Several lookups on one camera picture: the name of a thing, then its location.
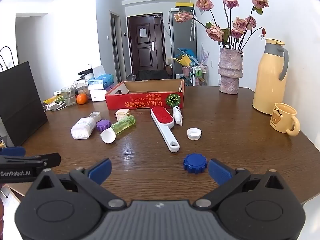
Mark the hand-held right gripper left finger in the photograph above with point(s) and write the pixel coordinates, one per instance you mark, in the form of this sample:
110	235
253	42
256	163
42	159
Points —
101	171

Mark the bunch of dried pink roses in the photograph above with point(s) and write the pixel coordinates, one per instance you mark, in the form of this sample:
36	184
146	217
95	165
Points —
238	26

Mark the small white spray bottle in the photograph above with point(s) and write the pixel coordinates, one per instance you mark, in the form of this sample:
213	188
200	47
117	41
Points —
177	116

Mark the blue and yellow folded bags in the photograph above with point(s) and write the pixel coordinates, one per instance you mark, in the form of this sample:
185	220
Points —
186	57

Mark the black paper bag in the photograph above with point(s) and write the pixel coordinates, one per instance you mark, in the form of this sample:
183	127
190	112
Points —
20	102

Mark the grey refrigerator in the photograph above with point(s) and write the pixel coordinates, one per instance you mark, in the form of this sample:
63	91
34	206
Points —
181	35

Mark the metal trolley rack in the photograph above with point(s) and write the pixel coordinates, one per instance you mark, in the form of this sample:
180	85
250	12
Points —
198	75

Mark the yellow bear mug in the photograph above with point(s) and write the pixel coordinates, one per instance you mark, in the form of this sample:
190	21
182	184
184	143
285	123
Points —
281	120

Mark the purple gear-shaped cap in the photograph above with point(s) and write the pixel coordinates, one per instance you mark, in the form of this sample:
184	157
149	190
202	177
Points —
103	126

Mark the blue gear-shaped cap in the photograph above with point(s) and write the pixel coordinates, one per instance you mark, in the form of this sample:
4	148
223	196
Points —
195	163

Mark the white hanging umbrellas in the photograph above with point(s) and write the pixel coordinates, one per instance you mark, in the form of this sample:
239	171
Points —
193	27

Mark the yellow thermos jug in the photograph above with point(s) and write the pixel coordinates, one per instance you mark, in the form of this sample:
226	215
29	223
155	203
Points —
268	80

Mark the clear drinking glass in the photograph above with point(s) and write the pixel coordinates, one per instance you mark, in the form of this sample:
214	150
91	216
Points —
68	96

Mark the blue tissue pack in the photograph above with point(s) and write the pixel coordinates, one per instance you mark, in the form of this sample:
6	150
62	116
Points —
102	81

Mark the purple flower wall decoration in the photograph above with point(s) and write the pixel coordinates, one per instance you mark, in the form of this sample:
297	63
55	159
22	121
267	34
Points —
205	53

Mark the pink stone vase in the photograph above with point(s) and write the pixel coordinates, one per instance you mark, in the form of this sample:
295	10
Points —
230	72

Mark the dark brown entrance door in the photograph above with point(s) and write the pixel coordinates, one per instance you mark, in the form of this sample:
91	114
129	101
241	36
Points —
146	55

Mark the cream charger plug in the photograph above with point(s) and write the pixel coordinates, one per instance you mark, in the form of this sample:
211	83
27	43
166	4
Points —
122	114

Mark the clear plastic food container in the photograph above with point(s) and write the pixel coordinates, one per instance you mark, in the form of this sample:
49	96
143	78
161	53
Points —
81	87

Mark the white tape roll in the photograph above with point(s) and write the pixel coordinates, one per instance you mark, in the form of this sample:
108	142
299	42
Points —
95	116

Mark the black folding chair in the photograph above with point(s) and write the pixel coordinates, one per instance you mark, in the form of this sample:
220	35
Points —
152	75

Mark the red and white lint brush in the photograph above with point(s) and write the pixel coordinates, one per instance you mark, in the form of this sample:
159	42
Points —
163	126

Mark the white ribbed bottle cap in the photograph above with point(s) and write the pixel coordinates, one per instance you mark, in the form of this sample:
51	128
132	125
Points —
194	133

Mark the green spray bottle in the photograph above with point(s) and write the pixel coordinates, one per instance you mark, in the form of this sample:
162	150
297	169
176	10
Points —
123	125

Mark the red cardboard box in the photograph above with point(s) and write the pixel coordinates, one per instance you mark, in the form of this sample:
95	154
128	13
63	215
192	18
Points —
145	100

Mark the white paper notice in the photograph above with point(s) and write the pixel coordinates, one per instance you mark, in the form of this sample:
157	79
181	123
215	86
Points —
142	32

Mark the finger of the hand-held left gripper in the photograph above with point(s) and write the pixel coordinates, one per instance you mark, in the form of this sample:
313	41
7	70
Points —
52	159
12	151

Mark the orange fruit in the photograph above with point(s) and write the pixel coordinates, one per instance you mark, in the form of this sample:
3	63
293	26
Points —
81	99

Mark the pink bucket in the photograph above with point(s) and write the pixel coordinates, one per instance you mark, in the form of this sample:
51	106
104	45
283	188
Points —
185	71

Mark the white cup-shaped cap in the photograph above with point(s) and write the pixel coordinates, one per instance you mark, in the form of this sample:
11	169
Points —
108	136

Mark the yellow and black box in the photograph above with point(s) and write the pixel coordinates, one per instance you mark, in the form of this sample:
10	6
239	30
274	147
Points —
184	5

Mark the purple and white tissue pack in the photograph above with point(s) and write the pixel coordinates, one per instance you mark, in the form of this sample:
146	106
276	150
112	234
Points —
98	95

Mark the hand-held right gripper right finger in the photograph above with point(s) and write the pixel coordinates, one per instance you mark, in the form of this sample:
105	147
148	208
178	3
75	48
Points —
220	172

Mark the blue and white bag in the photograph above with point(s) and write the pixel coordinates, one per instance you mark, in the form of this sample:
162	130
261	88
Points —
179	76

